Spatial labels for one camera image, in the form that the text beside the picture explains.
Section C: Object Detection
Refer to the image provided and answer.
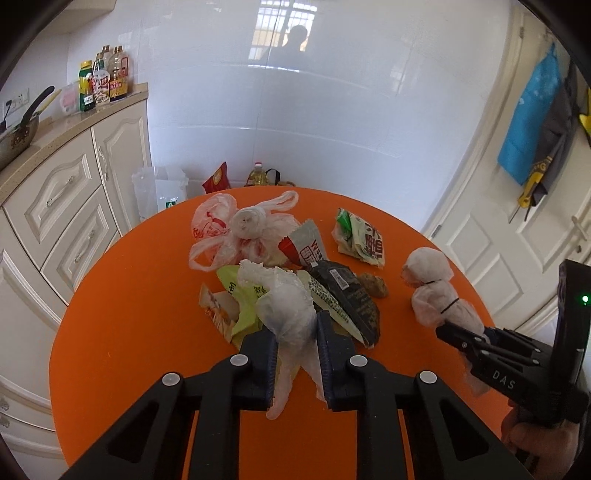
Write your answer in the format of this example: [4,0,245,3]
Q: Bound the yellow cooking oil bottle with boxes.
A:
[247,161,271,188]

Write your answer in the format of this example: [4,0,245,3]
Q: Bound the red white label bottle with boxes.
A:
[92,45,112,108]

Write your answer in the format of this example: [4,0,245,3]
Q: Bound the cream kitchen cabinet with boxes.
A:
[0,95,153,480]

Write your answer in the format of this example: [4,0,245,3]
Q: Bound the red snack bag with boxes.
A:
[202,161,232,195]

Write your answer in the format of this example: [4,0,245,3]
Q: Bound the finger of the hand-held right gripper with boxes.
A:
[461,352,509,385]
[435,322,555,365]

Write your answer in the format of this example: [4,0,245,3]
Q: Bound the green white snack wrapper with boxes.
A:
[331,208,386,268]

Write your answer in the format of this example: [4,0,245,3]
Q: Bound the orange white snack wrapper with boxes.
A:
[198,282,242,344]

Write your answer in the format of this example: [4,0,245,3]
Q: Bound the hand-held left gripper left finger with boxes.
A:
[60,330,280,480]

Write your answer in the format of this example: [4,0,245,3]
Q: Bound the green yellow bottle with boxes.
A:
[78,60,97,113]

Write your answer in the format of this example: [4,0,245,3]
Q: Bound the white kitchen cabinet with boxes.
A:
[0,83,149,204]

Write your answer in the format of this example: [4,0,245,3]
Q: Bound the white wall outlet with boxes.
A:
[2,88,31,118]

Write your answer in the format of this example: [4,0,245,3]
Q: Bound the dark umbrella on door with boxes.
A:
[531,62,584,207]

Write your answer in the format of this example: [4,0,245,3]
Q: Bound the metal door handle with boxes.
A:
[571,216,590,253]

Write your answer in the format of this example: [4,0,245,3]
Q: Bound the pink translucent plastic container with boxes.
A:
[59,82,82,116]

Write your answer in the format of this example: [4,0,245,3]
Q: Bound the black snack wrapper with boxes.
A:
[308,260,382,344]

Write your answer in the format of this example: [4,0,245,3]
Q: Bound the white door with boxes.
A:
[421,7,591,333]

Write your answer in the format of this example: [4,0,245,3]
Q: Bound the steel wok black handle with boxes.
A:
[0,86,55,171]

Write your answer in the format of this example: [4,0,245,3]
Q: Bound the yellow wrapper black characters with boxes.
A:
[217,264,279,352]

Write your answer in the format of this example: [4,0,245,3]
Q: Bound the wooden spatula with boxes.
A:
[39,89,62,114]

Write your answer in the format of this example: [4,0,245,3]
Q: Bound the grey red paper bag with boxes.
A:
[277,219,329,271]

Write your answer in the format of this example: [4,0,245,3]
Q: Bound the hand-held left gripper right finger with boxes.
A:
[316,311,536,480]

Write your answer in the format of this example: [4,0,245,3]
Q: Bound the translucent plastic bag red print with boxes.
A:
[188,190,301,273]

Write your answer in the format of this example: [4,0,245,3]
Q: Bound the blue apron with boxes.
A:
[498,42,565,185]

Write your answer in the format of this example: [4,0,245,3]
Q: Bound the white yellow snack packet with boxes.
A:
[298,270,370,348]

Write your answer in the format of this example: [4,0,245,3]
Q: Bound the brown bread lump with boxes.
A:
[359,272,389,300]

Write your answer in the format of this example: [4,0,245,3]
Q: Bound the person's right hand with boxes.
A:
[501,402,585,472]

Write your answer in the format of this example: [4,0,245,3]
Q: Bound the yellow black tool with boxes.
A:
[508,159,553,224]

